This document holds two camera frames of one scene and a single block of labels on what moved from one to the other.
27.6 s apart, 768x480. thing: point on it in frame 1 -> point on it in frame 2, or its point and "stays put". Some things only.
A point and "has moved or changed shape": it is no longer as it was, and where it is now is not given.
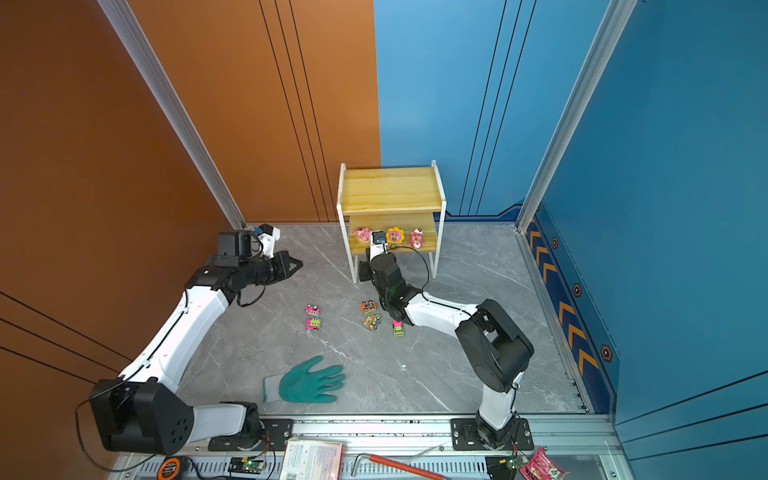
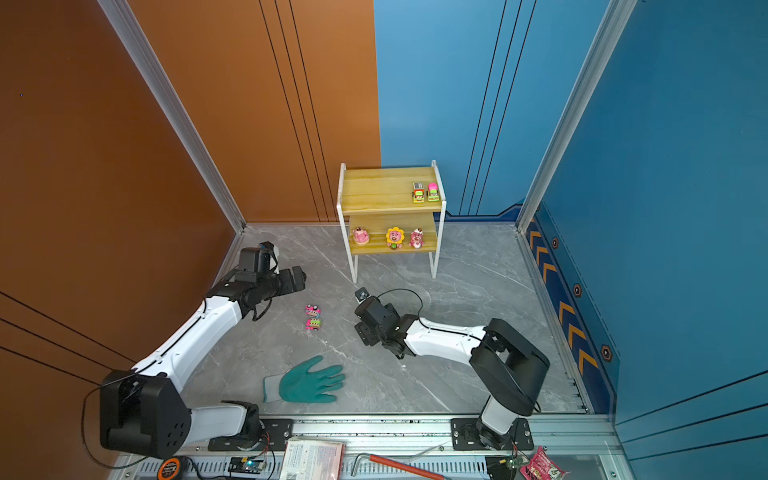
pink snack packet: x=541 y=468 stays put
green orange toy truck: x=372 y=321 has moved or changed shape
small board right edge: x=502 y=467 stays put
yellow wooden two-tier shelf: x=406 y=203 stays put
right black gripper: x=365 y=271 -> x=365 y=335
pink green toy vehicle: x=398 y=328 has moved or changed shape
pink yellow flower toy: x=394 y=237 stays put
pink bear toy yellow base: x=362 y=233 stays put
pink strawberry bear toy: x=417 y=238 stays put
